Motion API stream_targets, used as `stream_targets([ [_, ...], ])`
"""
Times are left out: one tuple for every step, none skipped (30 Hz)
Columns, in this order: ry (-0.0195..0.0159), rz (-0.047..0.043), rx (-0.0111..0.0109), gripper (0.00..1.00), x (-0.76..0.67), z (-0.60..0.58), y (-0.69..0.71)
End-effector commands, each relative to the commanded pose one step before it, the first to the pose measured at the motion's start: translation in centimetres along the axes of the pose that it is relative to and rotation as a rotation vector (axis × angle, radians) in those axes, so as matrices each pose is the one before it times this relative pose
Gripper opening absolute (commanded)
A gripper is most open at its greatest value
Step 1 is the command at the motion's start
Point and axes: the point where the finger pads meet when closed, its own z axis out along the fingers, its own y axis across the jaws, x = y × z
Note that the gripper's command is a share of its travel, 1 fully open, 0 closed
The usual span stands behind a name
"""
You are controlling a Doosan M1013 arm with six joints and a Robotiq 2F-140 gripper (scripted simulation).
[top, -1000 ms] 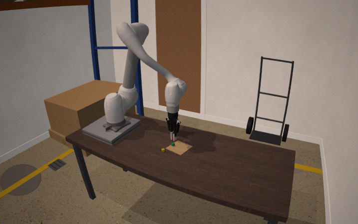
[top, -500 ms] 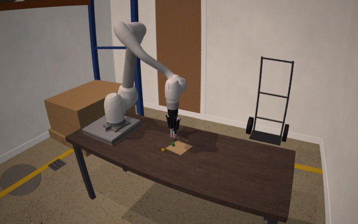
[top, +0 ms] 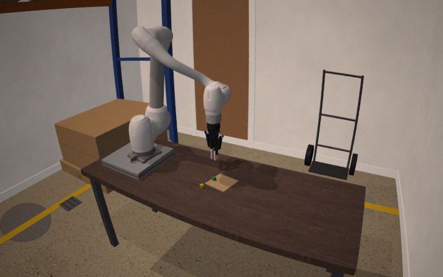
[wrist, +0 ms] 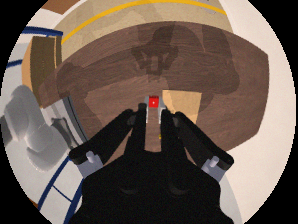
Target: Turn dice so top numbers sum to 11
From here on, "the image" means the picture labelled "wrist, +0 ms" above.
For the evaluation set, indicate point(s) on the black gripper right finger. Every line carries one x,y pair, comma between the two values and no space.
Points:
204,152

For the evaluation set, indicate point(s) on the red die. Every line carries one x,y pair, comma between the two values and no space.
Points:
153,101

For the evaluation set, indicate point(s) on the tan square mat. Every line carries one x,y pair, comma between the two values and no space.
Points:
184,101

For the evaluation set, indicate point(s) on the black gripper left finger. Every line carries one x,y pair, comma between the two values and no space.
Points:
94,153

